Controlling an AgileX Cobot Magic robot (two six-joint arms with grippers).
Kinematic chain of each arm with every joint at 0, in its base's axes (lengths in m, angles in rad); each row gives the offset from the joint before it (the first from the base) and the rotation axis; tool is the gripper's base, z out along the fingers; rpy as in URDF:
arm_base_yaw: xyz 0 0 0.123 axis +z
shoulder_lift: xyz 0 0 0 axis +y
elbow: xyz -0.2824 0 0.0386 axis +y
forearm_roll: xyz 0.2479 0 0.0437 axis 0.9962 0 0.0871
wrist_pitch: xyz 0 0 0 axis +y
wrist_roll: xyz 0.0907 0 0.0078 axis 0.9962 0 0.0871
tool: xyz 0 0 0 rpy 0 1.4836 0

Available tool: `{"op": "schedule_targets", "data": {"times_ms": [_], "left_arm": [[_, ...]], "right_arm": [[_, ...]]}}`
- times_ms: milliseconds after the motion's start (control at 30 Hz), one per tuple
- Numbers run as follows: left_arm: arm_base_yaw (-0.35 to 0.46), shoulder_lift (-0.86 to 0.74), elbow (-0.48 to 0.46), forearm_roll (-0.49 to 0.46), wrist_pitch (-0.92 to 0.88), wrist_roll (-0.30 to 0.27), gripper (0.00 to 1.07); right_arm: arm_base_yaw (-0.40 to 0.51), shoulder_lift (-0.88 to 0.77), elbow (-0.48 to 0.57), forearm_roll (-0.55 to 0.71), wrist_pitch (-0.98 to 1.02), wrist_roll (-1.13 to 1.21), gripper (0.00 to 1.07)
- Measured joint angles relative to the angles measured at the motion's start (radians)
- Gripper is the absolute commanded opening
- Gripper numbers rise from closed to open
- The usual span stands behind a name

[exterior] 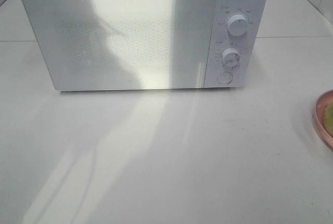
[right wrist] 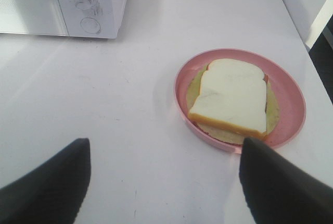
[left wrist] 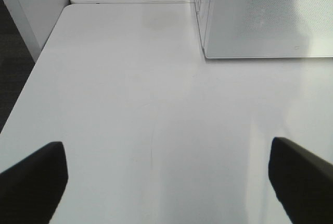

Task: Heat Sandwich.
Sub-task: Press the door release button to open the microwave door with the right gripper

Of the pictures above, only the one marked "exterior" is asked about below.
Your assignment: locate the round white door button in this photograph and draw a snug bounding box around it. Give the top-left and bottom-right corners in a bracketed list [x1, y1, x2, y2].
[216, 72, 233, 85]

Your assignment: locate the sandwich with lettuce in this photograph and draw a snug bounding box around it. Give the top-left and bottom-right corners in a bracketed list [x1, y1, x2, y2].
[323, 101, 333, 136]

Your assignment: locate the white microwave door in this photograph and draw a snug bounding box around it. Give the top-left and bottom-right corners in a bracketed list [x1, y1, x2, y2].
[22, 0, 215, 91]

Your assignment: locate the pink plate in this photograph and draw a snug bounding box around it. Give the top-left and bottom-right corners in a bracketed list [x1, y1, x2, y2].
[312, 90, 332, 149]

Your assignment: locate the white microwave oven body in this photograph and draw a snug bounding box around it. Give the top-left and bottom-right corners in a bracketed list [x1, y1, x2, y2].
[22, 0, 269, 95]

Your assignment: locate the upper white power knob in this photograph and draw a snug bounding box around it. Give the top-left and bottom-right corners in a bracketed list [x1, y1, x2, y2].
[226, 13, 249, 36]

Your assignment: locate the lower white timer knob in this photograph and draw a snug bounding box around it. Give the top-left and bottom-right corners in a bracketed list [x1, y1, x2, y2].
[221, 47, 241, 67]

